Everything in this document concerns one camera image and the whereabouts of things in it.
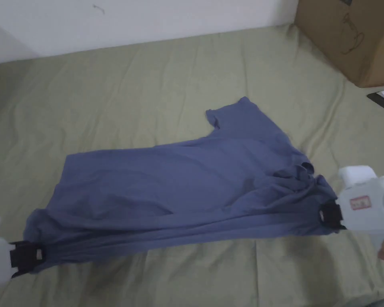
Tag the dark blue shirt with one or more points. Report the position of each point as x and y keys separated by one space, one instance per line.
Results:
x=185 y=185

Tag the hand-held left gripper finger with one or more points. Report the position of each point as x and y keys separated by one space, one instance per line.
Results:
x=36 y=259

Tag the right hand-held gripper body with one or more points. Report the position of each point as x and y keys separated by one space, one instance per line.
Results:
x=371 y=201

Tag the bed with pale green sheet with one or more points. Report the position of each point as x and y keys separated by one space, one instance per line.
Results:
x=115 y=96

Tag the brown cardboard carton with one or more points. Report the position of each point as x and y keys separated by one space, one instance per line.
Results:
x=348 y=35

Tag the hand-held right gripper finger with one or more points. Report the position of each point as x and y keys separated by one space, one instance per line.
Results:
x=324 y=215

